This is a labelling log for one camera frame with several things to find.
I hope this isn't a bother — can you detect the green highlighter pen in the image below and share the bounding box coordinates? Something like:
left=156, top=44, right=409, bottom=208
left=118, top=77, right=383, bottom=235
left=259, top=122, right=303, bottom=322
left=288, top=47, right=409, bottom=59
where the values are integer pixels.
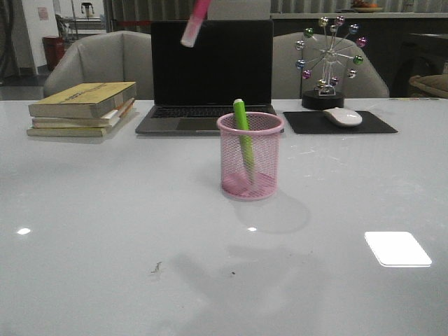
left=233, top=98, right=255, bottom=185

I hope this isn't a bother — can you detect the pink highlighter pen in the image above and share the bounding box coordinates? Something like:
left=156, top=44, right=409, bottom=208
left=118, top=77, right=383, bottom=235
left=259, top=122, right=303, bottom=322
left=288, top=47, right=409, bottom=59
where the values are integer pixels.
left=181, top=0, right=211, bottom=48

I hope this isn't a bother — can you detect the pink mesh pen holder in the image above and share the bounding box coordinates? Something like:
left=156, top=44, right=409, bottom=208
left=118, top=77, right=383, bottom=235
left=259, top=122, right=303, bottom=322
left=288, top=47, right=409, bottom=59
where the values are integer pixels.
left=217, top=112, right=284, bottom=200

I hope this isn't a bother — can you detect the grey laptop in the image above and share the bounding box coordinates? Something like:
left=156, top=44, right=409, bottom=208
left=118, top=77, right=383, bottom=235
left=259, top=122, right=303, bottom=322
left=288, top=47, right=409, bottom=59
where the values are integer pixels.
left=135, top=20, right=275, bottom=136

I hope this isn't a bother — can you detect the black mouse pad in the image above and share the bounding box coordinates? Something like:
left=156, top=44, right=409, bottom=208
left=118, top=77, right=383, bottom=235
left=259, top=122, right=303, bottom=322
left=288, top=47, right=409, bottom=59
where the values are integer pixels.
left=283, top=110, right=398, bottom=134

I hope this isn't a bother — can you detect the white middle book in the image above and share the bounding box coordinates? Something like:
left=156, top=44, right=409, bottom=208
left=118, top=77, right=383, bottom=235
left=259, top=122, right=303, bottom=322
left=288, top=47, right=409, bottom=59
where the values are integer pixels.
left=31, top=98, right=135, bottom=128

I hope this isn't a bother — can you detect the white computer mouse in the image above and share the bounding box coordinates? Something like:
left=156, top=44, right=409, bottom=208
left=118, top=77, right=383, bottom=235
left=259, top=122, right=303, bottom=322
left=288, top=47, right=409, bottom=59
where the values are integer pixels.
left=323, top=107, right=363, bottom=127

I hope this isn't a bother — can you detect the grey armchair right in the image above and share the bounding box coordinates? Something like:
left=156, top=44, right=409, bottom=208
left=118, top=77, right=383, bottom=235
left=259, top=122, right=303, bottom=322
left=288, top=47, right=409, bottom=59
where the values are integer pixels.
left=272, top=32, right=389, bottom=99

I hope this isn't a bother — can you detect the grey armchair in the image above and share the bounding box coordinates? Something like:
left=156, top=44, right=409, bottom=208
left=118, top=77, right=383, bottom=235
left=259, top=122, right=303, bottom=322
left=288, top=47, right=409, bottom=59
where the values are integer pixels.
left=272, top=32, right=389, bottom=99
left=43, top=31, right=154, bottom=100

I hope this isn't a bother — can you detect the yellow top book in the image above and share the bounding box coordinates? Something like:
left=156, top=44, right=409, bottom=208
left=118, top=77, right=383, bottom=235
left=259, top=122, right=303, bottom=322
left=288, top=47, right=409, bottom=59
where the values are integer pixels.
left=29, top=82, right=137, bottom=118

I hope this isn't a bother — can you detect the yellow book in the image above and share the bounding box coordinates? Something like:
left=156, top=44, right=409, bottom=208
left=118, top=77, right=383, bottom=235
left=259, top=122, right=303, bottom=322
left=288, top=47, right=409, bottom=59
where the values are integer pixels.
left=27, top=105, right=136, bottom=137
left=29, top=82, right=137, bottom=118

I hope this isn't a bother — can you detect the grey armchair left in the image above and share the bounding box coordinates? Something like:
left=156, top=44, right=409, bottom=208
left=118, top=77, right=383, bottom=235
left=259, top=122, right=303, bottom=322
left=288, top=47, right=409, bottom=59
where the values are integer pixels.
left=43, top=31, right=154, bottom=100

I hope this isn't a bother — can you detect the ferris wheel desk toy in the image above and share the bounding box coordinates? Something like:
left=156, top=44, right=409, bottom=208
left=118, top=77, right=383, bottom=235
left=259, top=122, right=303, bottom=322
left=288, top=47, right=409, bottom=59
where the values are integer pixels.
left=295, top=15, right=364, bottom=111

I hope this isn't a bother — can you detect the red barrier belt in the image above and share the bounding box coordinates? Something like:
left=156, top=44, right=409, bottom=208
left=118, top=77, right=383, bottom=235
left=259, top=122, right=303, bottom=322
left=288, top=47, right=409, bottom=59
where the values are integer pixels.
left=111, top=19, right=152, bottom=27

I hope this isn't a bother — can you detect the yellow bottom book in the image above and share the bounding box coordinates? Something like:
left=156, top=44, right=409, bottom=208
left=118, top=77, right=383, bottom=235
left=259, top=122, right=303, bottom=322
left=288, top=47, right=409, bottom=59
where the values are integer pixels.
left=27, top=105, right=136, bottom=137

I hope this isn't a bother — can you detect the red trash bin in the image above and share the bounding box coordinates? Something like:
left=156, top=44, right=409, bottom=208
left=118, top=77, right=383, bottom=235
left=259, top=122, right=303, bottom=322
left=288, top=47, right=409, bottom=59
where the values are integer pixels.
left=42, top=36, right=65, bottom=71

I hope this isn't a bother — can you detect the fruit bowl on counter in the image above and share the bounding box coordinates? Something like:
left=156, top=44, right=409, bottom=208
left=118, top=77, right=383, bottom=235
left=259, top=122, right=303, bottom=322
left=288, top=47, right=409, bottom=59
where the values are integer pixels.
left=351, top=0, right=383, bottom=13

